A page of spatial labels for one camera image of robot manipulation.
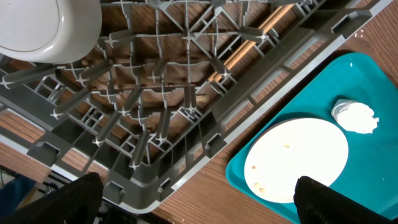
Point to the blue serving tray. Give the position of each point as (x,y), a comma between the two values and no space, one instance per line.
(370,175)

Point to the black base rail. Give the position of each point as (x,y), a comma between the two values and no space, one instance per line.
(18,189)

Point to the grey small bowl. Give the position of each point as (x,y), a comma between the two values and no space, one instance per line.
(49,31)

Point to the grey dishwasher rack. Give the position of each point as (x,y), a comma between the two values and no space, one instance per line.
(141,105)

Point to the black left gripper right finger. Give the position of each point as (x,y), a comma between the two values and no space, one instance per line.
(319,204)

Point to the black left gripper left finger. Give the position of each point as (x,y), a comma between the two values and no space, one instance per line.
(77,203)

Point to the wooden chopstick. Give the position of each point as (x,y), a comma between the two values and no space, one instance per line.
(247,45)

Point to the white tissue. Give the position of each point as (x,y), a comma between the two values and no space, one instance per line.
(354,116)

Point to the white plate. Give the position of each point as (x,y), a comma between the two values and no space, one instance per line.
(298,147)

